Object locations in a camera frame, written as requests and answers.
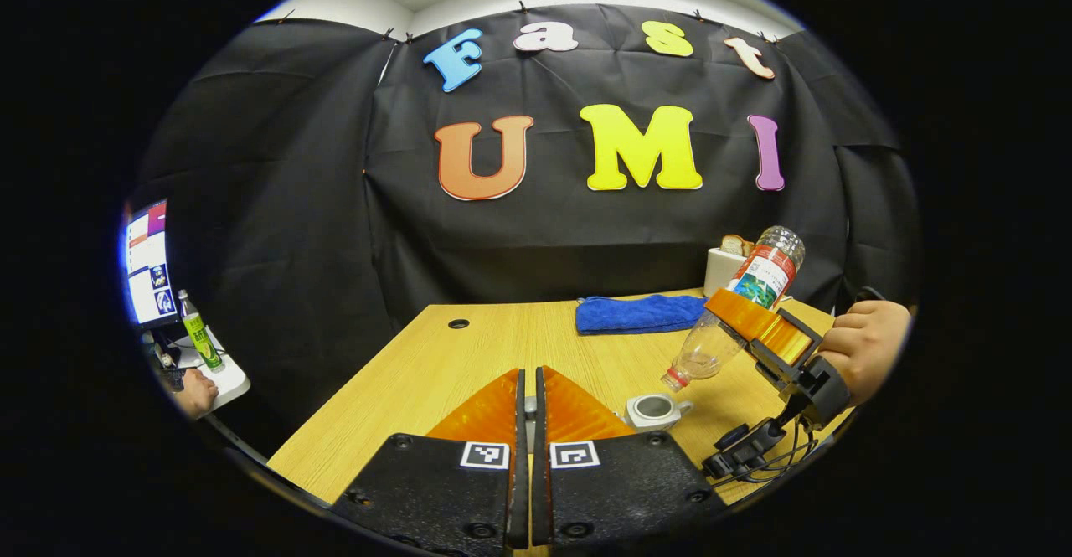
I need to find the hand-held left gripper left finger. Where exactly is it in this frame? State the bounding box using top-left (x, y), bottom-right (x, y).
top-left (329, 368), bottom-right (531, 553)

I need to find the blue towel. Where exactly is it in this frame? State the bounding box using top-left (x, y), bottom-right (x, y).
top-left (575, 293), bottom-right (709, 336)

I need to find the clear plastic water bottle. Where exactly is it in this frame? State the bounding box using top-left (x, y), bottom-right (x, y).
top-left (660, 225), bottom-right (807, 393)

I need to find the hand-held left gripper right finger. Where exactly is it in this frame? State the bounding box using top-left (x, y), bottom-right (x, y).
top-left (532, 365), bottom-right (729, 553)

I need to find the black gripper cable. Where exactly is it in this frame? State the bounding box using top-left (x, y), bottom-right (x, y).
top-left (712, 423), bottom-right (830, 487)

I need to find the small white desk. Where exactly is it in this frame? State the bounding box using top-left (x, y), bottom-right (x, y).
top-left (155, 327), bottom-right (252, 411)

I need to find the white toaster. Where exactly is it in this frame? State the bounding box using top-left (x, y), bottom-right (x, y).
top-left (703, 247), bottom-right (750, 298)

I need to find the green drink bottle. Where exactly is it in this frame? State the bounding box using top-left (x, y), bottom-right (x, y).
top-left (178, 290), bottom-right (225, 373)

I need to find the white teacup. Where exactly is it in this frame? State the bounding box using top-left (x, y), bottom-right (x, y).
top-left (624, 393), bottom-right (694, 433)

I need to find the computer monitor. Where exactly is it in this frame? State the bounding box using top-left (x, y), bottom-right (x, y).
top-left (123, 199), bottom-right (178, 327)

